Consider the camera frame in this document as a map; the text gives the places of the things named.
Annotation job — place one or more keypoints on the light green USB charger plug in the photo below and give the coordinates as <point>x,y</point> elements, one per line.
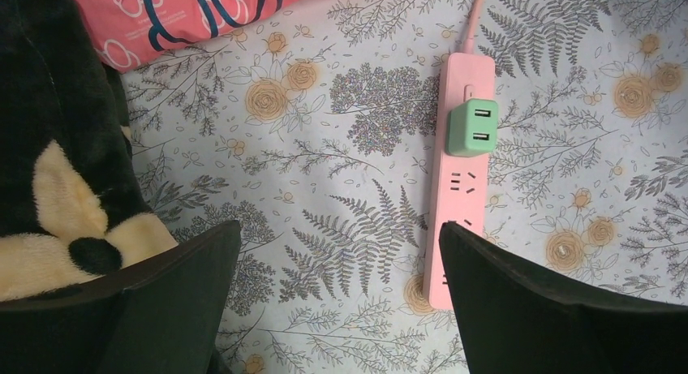
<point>472,128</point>

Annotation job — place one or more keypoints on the floral patterned table mat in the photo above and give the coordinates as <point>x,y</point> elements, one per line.
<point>314,128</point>

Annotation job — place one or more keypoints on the black floral plush blanket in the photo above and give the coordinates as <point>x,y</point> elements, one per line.
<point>71,207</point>

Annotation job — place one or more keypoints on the pink patterned cloth bag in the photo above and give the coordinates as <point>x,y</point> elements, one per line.
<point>129,33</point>

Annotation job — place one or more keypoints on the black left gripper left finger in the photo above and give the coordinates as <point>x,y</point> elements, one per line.
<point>158,316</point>

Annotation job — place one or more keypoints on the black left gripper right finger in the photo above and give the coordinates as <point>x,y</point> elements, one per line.
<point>516,316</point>

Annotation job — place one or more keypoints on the pink power strip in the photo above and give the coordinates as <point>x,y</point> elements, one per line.
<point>459,184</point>

